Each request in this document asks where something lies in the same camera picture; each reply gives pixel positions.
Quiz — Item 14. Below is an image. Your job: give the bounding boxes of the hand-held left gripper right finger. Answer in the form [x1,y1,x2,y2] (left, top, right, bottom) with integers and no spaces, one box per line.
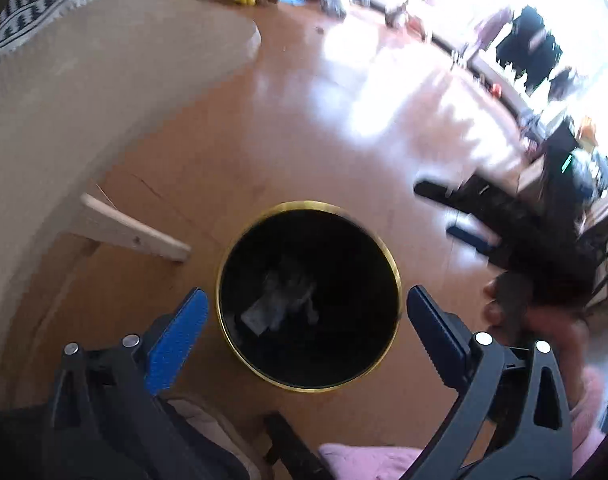
[403,285,574,480]

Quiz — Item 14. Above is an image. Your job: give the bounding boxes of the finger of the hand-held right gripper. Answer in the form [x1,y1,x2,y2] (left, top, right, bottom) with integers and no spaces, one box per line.
[445,224,505,263]
[414,180,489,216]

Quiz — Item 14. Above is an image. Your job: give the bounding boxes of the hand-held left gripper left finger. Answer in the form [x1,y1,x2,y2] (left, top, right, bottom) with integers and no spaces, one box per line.
[40,287,251,480]

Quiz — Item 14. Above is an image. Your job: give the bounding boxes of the black trash bin gold rim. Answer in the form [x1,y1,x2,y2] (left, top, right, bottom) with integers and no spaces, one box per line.
[216,201,403,394]

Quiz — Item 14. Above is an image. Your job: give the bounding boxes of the person's right forearm pink sleeve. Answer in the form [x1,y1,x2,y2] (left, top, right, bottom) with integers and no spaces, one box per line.
[566,362,608,476]

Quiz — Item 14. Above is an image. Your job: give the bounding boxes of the person's right hand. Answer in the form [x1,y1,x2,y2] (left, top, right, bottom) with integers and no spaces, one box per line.
[482,280,590,366]

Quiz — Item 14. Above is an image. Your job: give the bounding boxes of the beige cloth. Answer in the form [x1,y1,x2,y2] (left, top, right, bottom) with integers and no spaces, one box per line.
[166,397,265,480]

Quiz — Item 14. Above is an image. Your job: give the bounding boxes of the crumpled paper scrap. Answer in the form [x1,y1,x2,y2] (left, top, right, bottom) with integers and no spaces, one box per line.
[240,259,321,333]

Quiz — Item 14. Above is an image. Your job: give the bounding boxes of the pale wooden table leg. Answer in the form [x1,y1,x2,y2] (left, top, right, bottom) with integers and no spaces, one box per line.
[66,192,193,264]

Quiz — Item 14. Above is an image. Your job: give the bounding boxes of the person's pink trouser leg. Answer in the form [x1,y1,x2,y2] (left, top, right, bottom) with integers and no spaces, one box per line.
[318,441,427,480]

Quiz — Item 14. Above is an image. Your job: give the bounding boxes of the black chair leg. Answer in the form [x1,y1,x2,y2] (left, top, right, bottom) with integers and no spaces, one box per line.
[262,411,335,480]

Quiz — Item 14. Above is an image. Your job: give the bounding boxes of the hanging black clothes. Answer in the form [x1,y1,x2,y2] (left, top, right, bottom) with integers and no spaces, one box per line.
[494,5,564,95]

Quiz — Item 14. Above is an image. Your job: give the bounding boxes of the black white patterned blanket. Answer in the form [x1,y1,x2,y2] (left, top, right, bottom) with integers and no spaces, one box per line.
[0,0,132,77]

